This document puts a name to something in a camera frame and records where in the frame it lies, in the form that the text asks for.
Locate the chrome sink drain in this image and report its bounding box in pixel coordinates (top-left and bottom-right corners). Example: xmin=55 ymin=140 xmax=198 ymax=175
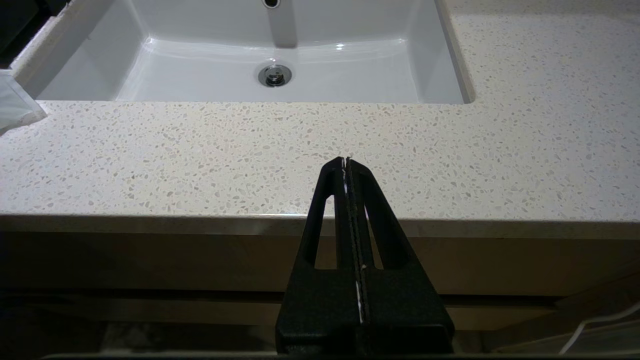
xmin=258 ymin=63 xmax=293 ymax=88

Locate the white sink basin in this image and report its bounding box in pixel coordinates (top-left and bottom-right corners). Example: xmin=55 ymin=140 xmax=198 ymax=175
xmin=12 ymin=0 xmax=476 ymax=106

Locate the white cable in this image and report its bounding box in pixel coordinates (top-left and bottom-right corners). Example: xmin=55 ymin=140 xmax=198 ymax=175
xmin=557 ymin=301 xmax=640 ymax=356

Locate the clear packet green label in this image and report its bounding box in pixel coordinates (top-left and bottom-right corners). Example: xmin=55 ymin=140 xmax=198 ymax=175
xmin=0 ymin=69 xmax=49 ymax=136

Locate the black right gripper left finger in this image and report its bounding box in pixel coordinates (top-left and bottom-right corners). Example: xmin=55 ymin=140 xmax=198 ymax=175
xmin=276 ymin=157 xmax=363 ymax=354

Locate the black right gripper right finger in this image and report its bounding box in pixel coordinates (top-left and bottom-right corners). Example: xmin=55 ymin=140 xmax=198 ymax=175
xmin=346 ymin=157 xmax=455 ymax=354

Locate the wooden vanity cabinet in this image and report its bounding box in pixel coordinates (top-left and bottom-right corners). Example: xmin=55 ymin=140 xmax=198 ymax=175
xmin=0 ymin=216 xmax=640 ymax=360

